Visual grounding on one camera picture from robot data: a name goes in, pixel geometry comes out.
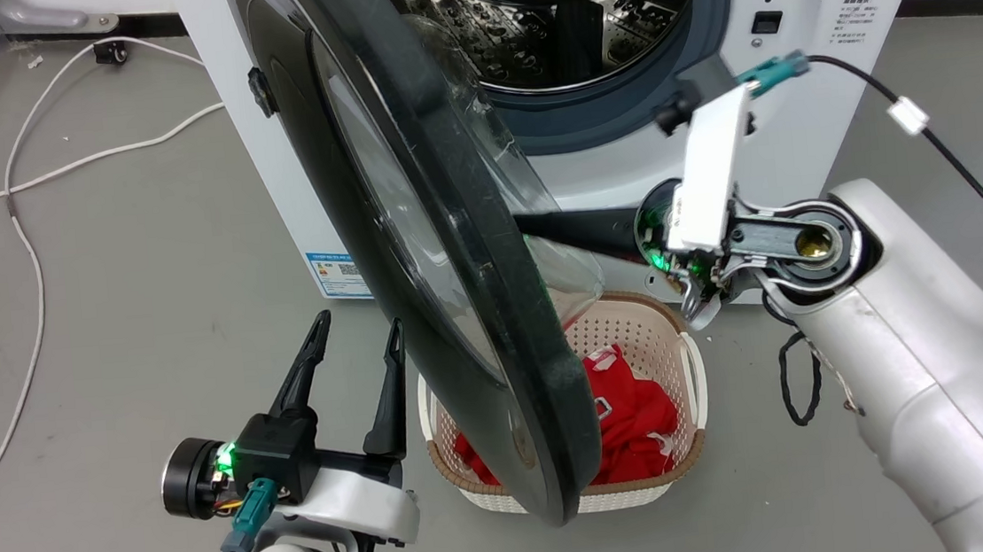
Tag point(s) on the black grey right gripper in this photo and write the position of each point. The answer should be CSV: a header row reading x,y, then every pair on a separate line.
x,y
773,242

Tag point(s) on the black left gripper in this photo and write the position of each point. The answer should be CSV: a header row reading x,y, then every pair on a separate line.
x,y
280,450

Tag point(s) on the black round washing machine door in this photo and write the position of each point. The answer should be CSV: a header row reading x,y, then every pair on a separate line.
x,y
463,252

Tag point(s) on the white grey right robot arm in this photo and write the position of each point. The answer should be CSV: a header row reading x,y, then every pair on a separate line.
x,y
917,363

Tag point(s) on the white front-load washing machine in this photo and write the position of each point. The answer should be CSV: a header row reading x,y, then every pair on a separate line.
x,y
624,162

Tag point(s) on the grey rubber door gasket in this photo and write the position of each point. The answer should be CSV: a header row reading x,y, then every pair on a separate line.
x,y
686,59

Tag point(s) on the white plastic laundry basket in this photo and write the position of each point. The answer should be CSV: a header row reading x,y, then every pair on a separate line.
x,y
638,325

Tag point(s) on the blue white energy label sticker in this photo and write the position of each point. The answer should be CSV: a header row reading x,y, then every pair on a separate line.
x,y
338,274

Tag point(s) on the red clothing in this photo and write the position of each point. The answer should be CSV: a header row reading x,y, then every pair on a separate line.
x,y
638,423

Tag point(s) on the stainless steel washer drum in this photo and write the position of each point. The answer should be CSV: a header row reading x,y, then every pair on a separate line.
x,y
558,17

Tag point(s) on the small black floor socket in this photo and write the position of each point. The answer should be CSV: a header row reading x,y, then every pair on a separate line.
x,y
110,52

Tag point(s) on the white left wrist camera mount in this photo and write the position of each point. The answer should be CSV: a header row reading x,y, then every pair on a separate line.
x,y
347,511

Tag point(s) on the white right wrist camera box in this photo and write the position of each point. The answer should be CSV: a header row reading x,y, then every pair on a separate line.
x,y
709,172

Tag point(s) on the grey metal floor bracket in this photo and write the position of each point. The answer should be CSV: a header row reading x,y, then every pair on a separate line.
x,y
46,14

